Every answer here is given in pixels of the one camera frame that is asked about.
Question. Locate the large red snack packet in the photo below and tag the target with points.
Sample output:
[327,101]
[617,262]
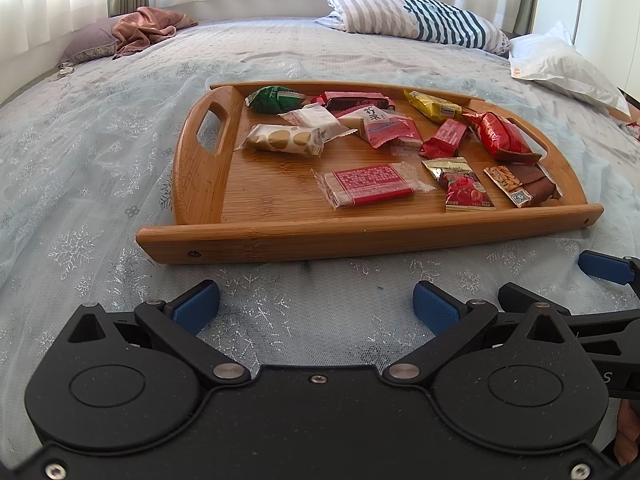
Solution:
[500,135]

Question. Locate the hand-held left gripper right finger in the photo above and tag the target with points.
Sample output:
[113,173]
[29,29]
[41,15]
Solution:
[435,307]

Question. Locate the pink crumpled cloth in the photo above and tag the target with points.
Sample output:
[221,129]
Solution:
[145,30]

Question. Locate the purple pillow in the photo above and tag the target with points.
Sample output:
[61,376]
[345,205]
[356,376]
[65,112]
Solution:
[90,42]

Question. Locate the bed with grey sheet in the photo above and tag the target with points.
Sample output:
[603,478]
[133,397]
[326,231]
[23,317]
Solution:
[250,45]

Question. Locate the small red snack packet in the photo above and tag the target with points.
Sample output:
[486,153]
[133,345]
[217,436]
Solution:
[445,137]

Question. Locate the yellow snack packet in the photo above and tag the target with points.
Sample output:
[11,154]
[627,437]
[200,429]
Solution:
[432,106]

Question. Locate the small silver object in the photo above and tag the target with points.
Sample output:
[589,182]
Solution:
[65,70]

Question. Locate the cream packet with yellow rounds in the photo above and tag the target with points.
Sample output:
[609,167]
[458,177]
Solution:
[285,140]

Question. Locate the white plastic bag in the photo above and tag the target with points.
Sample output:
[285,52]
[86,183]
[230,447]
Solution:
[560,70]

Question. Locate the white wardrobe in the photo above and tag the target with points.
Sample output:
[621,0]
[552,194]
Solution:
[600,10]

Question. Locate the cherry candy packet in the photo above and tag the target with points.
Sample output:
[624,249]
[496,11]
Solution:
[465,187]

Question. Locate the wooden tray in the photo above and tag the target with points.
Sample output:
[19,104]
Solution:
[280,195]

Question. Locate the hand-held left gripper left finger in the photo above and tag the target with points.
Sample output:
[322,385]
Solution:
[195,305]

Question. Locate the small red white packet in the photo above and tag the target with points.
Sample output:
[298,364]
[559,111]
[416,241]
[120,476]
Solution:
[634,129]

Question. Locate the brown almond snack packet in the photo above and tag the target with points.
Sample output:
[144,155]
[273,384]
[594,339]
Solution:
[525,185]

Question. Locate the sheer snowflake cloth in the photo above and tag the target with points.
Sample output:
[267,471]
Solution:
[75,185]

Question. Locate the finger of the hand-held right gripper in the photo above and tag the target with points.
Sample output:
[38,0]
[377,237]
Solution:
[515,297]
[605,266]

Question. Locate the clear packet with red label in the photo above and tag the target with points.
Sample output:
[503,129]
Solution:
[370,185]

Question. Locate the striped folded quilt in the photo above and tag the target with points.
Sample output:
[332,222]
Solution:
[415,17]

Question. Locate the white snack packet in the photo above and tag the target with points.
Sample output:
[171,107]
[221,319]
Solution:
[315,120]

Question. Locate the clear red biscuit packet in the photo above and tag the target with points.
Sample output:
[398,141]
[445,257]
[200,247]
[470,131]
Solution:
[407,147]

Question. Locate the pink snack packet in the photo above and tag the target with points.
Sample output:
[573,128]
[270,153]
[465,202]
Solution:
[390,127]

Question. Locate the person's right hand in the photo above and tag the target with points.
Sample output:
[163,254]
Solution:
[624,435]

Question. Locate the red chocolate bar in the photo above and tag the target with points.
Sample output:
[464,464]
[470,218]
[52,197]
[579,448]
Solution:
[350,99]

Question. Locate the green snack packet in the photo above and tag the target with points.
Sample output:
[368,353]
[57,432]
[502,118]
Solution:
[272,100]

